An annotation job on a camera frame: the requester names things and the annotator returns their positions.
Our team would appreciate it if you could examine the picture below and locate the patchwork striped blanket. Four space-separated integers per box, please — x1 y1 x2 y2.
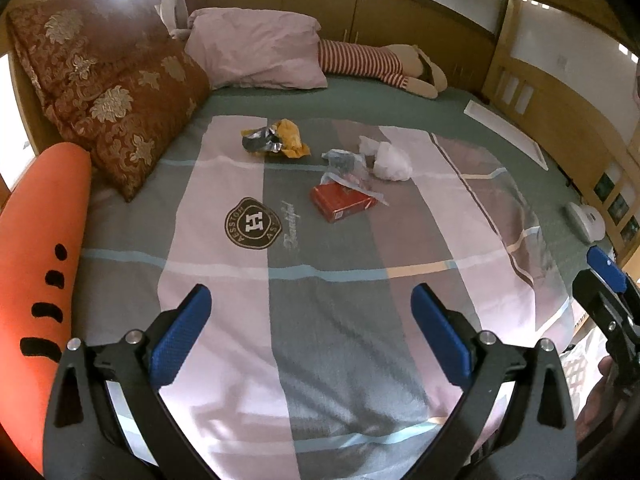
74 114 587 480

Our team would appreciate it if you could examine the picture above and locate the brown floral pillow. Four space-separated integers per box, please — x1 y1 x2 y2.
44 41 212 204
7 0 172 128

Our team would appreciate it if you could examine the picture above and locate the person's right hand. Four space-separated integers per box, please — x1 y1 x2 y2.
574 355 624 443

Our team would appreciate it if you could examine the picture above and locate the red striped plush doll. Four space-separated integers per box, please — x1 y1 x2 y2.
318 40 449 100

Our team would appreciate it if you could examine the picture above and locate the white cloth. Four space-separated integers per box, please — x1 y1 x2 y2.
154 0 195 42

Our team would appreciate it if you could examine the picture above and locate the yellow snack bag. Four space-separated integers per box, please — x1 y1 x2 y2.
264 118 311 160

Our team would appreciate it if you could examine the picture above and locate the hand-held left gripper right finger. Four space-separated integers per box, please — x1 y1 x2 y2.
410 282 581 480

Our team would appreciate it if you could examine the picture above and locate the clear plastic bag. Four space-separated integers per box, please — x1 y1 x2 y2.
320 148 392 207

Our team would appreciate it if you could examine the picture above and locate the white flat board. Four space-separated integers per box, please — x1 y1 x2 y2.
464 99 549 171

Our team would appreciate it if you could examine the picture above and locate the orange carrot plush pillow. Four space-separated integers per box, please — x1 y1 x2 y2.
0 142 94 477

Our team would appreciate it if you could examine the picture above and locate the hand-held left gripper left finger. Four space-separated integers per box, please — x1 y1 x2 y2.
42 283 221 480

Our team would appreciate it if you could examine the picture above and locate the wooden side cabinet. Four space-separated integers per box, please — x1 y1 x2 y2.
481 0 640 261

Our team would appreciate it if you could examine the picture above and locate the green bed sheet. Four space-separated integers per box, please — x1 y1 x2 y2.
199 72 617 266

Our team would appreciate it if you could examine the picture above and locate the red cardboard box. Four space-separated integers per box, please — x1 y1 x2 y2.
309 183 380 224

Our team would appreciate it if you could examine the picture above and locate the pink pillow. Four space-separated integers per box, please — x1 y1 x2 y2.
184 7 329 91

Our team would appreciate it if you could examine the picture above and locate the white patterned bag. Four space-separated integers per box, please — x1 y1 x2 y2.
561 329 609 413

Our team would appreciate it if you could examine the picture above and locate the silver foil snack bag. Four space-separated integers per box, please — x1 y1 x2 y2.
241 125 287 157

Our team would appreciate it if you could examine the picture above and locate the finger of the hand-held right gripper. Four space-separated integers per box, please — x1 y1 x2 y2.
571 246 640 397

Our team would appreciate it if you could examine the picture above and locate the white round device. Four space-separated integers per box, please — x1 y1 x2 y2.
565 201 607 245

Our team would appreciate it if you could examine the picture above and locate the white crumpled tissue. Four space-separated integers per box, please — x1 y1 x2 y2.
373 142 414 182
358 135 384 159

